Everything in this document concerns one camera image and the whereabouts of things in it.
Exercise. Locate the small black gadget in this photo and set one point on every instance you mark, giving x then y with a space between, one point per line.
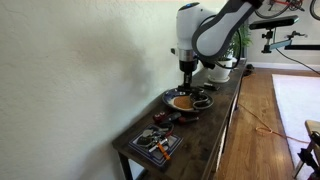
174 116

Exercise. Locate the green potted plant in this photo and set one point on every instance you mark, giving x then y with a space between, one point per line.
240 40

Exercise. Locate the square blue tray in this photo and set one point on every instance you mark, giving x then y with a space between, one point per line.
175 140

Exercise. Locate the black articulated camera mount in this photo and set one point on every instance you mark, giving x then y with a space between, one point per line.
276 43

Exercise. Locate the red bicycle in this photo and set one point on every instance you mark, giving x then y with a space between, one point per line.
281 2

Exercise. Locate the flat black gadget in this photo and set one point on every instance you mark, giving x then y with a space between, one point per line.
211 86

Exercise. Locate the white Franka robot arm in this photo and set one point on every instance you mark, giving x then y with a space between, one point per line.
213 30

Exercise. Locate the black floor item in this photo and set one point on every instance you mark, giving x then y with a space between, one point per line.
248 69

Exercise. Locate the black cylindrical gadget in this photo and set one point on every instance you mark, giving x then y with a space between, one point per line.
180 89

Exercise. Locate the white rug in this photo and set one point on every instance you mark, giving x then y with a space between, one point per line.
296 106

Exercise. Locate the round black gadget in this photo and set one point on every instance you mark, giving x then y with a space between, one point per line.
143 140

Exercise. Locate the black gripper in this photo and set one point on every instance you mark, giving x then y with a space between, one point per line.
187 68

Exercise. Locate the white plant pot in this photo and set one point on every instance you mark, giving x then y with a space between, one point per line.
220 68

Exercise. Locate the black stereo camera bar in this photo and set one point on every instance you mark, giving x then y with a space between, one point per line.
273 22

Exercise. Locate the light wooden cart top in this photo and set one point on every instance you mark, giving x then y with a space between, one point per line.
313 126

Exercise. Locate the dark red cylindrical gadget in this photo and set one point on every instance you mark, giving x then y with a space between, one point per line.
188 120

